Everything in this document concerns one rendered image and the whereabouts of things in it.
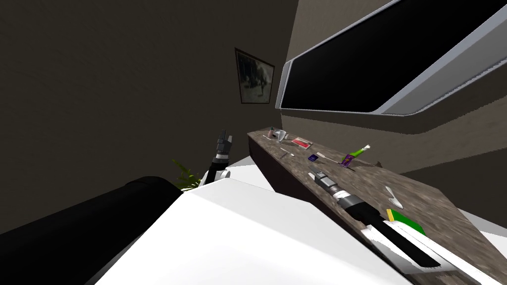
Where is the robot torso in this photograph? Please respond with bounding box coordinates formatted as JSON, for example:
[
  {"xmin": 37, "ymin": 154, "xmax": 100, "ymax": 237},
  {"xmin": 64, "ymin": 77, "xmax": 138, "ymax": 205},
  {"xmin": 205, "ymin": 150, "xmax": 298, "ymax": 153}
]
[{"xmin": 94, "ymin": 177, "xmax": 413, "ymax": 285}]

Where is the white knife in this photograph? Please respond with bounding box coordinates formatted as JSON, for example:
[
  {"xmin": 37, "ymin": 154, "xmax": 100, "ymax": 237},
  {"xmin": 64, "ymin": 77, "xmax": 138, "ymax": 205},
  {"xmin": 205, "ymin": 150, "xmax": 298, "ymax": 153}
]
[{"xmin": 316, "ymin": 152, "xmax": 341, "ymax": 165}]

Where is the brown wooden table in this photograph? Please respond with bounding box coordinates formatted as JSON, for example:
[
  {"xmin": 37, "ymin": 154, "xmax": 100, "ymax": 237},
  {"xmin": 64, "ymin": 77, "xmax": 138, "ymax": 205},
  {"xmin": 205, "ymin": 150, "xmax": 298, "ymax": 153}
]
[{"xmin": 247, "ymin": 127, "xmax": 507, "ymax": 285}]

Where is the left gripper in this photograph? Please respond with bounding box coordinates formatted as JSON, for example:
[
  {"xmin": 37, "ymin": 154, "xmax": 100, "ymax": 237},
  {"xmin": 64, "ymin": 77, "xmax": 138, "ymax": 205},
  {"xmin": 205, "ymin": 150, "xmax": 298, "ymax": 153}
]
[{"xmin": 215, "ymin": 130, "xmax": 234, "ymax": 160}]

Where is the green potted plant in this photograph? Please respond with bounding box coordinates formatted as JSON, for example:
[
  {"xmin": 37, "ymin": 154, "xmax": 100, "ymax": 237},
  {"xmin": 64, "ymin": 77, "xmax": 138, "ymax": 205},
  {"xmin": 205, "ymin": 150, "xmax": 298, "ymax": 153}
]
[{"xmin": 171, "ymin": 159, "xmax": 202, "ymax": 191}]

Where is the green bottle with purple label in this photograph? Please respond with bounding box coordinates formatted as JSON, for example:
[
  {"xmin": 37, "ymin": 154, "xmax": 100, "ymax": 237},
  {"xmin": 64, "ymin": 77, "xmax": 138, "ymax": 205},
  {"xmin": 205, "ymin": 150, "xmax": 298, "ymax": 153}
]
[{"xmin": 340, "ymin": 144, "xmax": 371, "ymax": 169}]

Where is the dark framed wall picture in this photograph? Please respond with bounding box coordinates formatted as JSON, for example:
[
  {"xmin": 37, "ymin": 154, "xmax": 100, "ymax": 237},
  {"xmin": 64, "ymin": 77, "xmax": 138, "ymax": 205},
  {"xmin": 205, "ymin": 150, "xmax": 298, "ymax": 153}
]
[{"xmin": 235, "ymin": 47, "xmax": 276, "ymax": 105}]

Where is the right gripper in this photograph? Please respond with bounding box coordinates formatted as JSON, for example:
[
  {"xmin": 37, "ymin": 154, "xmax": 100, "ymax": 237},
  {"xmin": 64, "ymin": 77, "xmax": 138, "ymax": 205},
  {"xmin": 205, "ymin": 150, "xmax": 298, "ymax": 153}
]
[{"xmin": 307, "ymin": 166, "xmax": 339, "ymax": 194}]

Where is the green and yellow book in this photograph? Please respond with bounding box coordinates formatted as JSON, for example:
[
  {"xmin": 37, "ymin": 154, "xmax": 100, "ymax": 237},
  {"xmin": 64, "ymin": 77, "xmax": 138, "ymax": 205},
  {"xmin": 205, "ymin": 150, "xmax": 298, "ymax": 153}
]
[{"xmin": 386, "ymin": 208, "xmax": 427, "ymax": 237}]

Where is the black television with grey frame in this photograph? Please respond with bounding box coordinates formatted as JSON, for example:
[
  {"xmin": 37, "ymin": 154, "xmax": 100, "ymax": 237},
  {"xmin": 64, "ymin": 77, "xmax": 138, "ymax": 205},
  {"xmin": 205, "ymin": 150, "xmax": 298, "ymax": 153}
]
[{"xmin": 275, "ymin": 0, "xmax": 507, "ymax": 117}]

